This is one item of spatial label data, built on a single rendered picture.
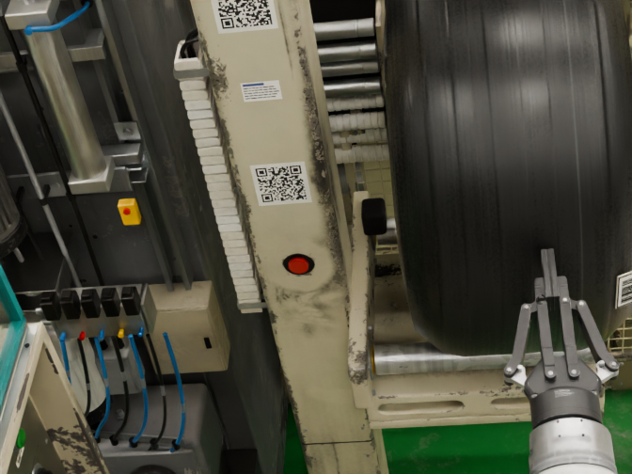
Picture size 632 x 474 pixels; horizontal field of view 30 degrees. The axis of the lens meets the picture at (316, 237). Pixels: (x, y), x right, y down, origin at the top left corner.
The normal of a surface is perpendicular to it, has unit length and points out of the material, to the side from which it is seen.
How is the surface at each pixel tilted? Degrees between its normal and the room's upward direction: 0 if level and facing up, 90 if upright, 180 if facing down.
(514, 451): 0
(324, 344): 90
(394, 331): 0
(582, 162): 54
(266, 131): 90
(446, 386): 0
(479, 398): 90
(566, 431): 8
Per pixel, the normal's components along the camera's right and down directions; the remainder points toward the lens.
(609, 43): 0.56, -0.30
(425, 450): -0.14, -0.72
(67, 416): -0.04, 0.69
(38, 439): 0.99, -0.07
